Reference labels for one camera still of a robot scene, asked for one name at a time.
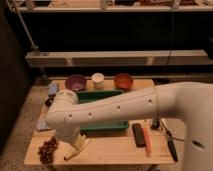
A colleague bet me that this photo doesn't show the black handled knife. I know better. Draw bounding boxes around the black handled knife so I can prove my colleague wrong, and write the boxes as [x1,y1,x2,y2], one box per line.
[161,121,179,163]

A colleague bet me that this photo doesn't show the black remote control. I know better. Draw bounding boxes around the black remote control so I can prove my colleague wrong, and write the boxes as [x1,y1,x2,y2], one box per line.
[132,123,145,147]

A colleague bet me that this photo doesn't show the white metal shelf rail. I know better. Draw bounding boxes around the white metal shelf rail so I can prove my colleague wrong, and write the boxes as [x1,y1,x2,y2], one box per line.
[25,50,213,68]

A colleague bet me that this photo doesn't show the small black metal clip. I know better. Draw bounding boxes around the small black metal clip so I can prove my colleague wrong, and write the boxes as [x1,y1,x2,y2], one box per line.
[150,118,160,130]

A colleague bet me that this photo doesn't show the blue sponge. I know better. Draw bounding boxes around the blue sponge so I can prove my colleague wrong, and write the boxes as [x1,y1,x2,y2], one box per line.
[48,82,59,97]

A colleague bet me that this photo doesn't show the small metal cup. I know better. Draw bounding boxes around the small metal cup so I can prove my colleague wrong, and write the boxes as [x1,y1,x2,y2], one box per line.
[45,98,54,107]

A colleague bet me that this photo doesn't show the yellow banana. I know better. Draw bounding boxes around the yellow banana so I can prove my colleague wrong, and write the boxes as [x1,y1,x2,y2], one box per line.
[64,139,90,161]

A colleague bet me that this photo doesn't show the white cup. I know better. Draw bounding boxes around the white cup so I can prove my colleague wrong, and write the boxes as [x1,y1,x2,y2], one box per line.
[92,73,104,89]

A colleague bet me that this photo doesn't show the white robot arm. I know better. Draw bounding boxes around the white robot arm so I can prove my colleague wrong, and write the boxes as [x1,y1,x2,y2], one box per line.
[46,82,213,171]

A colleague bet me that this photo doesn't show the green plastic tray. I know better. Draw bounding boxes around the green plastic tray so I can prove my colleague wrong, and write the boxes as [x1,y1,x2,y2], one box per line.
[77,90,129,133]

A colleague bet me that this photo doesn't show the orange bowl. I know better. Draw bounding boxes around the orange bowl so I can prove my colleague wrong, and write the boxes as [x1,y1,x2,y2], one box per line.
[114,73,133,90]

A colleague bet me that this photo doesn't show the black power cable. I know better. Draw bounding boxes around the black power cable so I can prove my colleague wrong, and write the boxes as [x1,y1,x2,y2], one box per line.
[159,119,186,143]

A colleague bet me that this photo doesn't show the bunch of red grapes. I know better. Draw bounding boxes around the bunch of red grapes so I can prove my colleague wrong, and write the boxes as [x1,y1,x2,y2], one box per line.
[38,137,58,164]

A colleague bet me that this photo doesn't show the grey blue cloth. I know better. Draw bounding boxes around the grey blue cloth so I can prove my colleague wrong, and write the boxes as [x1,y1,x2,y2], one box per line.
[36,115,49,131]

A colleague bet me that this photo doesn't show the purple bowl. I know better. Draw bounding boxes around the purple bowl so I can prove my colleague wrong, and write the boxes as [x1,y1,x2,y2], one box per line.
[65,74,87,92]

